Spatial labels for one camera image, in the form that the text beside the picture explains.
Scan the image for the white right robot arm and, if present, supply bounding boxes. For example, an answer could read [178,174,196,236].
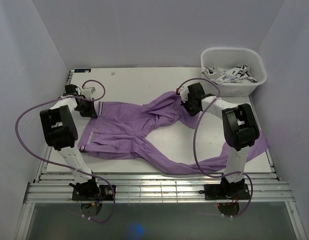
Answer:
[176,82,260,200]

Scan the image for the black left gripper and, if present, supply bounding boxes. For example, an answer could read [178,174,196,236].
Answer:
[73,98,97,119]

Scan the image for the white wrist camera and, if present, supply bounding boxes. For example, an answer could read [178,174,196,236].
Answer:
[176,85,189,103]
[81,86,96,100]

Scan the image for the white plastic basket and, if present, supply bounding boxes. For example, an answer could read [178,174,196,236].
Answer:
[200,47,267,97]

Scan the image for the black white printed trousers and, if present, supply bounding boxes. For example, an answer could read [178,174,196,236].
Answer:
[202,64,258,85]

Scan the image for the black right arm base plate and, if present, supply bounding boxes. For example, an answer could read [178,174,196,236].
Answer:
[198,184,251,200]

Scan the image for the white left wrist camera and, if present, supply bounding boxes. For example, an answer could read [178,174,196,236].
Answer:
[81,86,96,100]

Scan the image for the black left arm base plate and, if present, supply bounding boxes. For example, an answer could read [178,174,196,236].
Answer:
[71,184,117,202]

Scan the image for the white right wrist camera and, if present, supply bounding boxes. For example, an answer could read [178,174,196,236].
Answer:
[176,85,189,103]

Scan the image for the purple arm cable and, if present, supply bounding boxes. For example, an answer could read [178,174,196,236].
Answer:
[14,79,117,224]
[176,77,253,219]

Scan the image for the black blue label sticker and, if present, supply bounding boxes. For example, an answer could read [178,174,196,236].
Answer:
[74,68,91,73]

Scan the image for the aluminium rail frame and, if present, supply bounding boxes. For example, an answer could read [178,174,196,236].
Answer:
[14,139,308,240]

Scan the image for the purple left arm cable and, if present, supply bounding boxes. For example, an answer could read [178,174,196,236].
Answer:
[14,79,117,224]

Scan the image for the purple trousers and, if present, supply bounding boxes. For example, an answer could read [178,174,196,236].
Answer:
[77,91,270,176]

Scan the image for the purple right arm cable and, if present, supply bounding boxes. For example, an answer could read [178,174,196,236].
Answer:
[176,77,253,219]

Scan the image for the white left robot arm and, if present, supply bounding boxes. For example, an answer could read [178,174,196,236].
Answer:
[39,84,101,200]

